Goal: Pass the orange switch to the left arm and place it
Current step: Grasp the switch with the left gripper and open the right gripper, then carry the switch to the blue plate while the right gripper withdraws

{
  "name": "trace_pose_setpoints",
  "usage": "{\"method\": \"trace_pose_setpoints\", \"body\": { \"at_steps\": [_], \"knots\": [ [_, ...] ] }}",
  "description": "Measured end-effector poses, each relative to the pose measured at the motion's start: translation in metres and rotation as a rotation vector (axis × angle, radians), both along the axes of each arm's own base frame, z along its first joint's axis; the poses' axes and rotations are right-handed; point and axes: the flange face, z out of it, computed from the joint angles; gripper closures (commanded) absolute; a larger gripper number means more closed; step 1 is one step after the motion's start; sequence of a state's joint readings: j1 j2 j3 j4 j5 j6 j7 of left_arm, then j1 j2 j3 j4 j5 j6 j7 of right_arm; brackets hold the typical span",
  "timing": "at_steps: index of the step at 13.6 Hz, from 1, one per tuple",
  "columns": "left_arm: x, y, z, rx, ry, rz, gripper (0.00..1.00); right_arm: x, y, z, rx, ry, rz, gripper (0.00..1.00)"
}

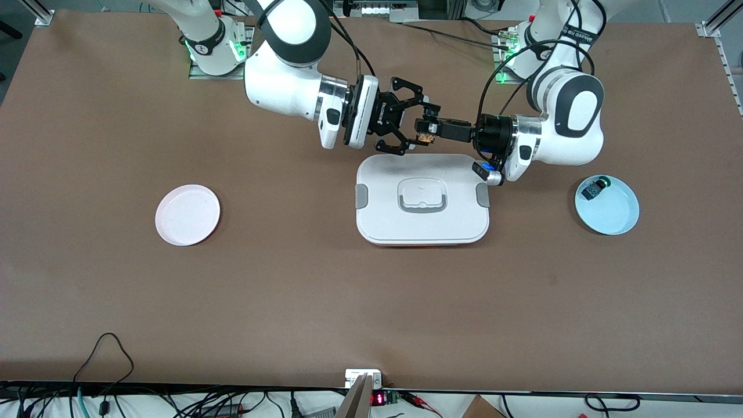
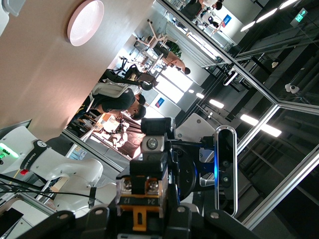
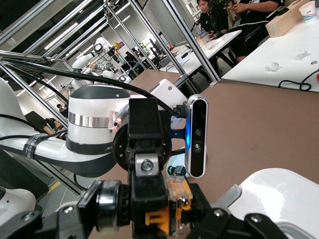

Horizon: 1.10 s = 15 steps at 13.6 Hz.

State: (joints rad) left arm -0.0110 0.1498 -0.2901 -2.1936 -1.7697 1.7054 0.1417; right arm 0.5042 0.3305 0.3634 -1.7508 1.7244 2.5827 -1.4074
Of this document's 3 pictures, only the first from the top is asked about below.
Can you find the brown cardboard piece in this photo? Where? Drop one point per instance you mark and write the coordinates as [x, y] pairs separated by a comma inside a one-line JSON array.
[[482, 409]]

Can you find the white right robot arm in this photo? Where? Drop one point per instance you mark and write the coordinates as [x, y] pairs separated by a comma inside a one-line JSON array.
[[278, 87]]

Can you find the aluminium profile bracket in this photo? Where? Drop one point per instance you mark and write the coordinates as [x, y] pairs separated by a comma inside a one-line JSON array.
[[42, 16], [709, 26]]

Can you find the red digit display module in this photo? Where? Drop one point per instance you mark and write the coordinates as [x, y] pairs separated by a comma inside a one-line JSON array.
[[378, 399]]

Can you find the green terminal block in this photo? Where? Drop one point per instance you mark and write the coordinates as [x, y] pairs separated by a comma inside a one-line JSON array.
[[393, 398]]

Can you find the black power adapter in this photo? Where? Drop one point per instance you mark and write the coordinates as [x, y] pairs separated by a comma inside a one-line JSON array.
[[223, 411]]

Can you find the red clip leads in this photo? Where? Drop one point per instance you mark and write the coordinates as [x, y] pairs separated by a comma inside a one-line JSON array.
[[421, 402]]

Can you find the small blue black part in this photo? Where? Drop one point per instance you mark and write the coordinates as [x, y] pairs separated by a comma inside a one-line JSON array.
[[593, 190]]

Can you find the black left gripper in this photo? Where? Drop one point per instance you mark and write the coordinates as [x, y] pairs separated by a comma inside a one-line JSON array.
[[492, 134]]

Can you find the grey metal bar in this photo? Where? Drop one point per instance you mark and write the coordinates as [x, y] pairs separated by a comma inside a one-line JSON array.
[[357, 403]]

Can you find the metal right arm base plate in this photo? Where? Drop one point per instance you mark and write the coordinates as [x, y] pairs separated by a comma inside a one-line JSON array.
[[194, 74]]

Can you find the white lidded box grey latches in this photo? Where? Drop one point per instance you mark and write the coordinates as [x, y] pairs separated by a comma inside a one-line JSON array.
[[383, 220]]

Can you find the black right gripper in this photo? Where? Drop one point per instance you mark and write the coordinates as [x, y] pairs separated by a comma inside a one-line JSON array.
[[388, 118]]

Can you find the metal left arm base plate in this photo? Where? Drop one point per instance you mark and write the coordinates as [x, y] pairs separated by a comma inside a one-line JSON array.
[[498, 80]]

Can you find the small white device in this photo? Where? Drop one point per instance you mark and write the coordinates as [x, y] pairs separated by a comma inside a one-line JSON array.
[[353, 377]]

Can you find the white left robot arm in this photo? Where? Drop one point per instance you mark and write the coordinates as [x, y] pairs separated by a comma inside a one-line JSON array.
[[572, 110]]

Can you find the light blue round plate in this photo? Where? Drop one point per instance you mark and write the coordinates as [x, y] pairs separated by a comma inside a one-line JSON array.
[[612, 215]]

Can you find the orange and black switch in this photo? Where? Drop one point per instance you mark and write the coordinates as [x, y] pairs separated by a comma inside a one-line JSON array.
[[425, 137]]

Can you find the white device on frame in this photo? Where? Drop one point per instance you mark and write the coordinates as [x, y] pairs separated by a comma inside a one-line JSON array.
[[383, 10]]

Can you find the pink round plate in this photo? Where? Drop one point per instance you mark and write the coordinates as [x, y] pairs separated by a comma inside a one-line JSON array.
[[187, 215]]

